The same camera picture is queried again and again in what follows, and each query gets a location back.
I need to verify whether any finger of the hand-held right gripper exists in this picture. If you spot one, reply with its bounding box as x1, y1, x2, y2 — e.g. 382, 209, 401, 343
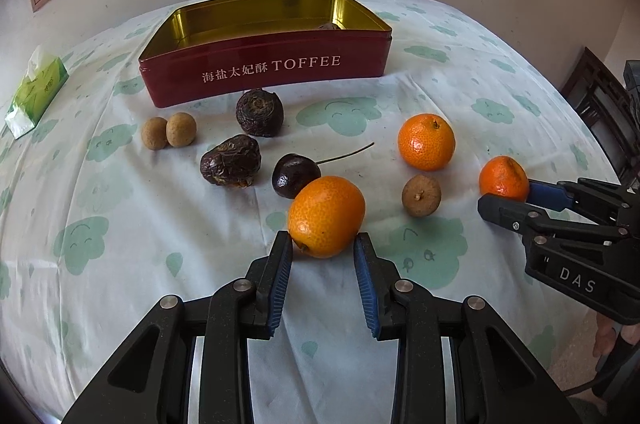
477, 194, 632, 241
528, 177, 640, 225

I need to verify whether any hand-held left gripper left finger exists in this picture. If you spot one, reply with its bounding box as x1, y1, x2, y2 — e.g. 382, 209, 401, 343
62, 230, 293, 424

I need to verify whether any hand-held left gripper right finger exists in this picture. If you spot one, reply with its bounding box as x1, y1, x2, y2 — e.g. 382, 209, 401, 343
353, 231, 581, 424

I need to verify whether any small mandarin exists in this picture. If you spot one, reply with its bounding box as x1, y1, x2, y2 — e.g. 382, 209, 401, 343
478, 156, 530, 203

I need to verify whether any large oval orange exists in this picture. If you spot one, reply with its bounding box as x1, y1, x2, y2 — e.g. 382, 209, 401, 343
287, 175, 366, 259

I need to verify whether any mandarin with green stem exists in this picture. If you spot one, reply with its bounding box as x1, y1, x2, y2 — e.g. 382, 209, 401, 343
397, 114, 457, 171

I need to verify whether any dark cherry with stem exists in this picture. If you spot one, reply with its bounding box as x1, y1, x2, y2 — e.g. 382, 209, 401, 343
271, 142, 376, 201

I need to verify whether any red and gold tin box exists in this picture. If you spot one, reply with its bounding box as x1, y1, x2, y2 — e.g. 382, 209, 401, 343
138, 0, 393, 109

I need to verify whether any person's right hand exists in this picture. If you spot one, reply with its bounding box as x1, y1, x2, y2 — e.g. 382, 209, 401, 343
595, 315, 621, 370

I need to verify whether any brown longan with stem mark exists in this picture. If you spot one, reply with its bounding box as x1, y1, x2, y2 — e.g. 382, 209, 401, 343
402, 174, 442, 218

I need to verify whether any dark wooden chair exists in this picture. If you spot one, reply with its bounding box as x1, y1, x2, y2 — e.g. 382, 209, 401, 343
560, 47, 640, 195

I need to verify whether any white cloud-print tablecloth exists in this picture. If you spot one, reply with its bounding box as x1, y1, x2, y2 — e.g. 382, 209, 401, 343
0, 0, 640, 424

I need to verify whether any green tissue pack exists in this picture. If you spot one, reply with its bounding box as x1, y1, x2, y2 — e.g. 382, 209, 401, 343
5, 45, 69, 139

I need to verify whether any black cable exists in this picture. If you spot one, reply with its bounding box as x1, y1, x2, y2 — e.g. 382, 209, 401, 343
565, 366, 610, 398

